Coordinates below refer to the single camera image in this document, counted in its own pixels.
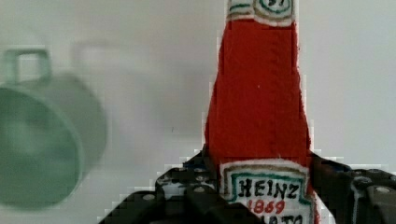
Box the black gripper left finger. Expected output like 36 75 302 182
155 146 219 200

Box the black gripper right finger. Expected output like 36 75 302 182
310 152 396 224

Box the red plush ketchup bottle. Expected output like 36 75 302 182
205 0 319 224

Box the green metal mug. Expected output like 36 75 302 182
0 49 107 210

